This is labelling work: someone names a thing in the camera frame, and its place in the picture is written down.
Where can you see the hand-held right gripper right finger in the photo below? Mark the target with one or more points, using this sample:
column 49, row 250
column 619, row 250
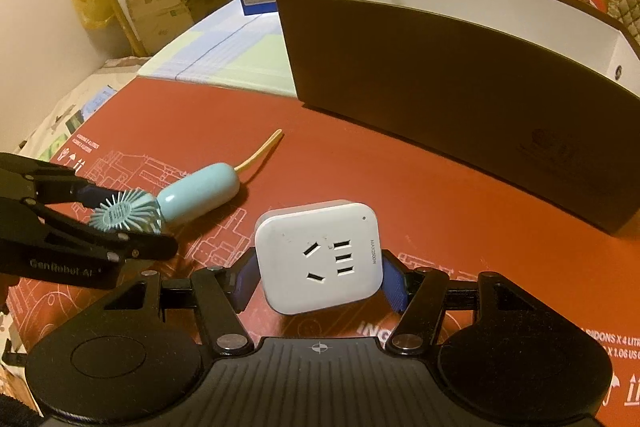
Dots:
column 392, row 283

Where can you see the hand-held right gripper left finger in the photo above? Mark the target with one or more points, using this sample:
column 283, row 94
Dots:
column 245, row 281

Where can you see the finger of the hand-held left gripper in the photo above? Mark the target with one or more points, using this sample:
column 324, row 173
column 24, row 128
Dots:
column 55, row 184
column 140, row 247

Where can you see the white socket adapter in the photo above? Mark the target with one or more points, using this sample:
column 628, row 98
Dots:
column 315, row 257

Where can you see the mint handheld fan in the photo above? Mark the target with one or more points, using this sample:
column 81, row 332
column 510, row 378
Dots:
column 200, row 194

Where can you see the brown storage box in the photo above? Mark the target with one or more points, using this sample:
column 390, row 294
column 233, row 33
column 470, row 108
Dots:
column 450, row 107

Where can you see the landscape picture box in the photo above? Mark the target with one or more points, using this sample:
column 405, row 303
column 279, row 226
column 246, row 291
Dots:
column 92, row 107

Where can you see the red printed cardboard sheet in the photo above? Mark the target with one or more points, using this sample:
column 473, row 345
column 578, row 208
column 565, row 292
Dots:
column 350, row 157

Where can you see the pastel checked cloth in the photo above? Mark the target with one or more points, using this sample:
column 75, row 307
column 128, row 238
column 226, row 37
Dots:
column 225, row 57

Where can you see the beige quilted cloth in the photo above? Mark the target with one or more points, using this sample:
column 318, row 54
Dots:
column 625, row 2

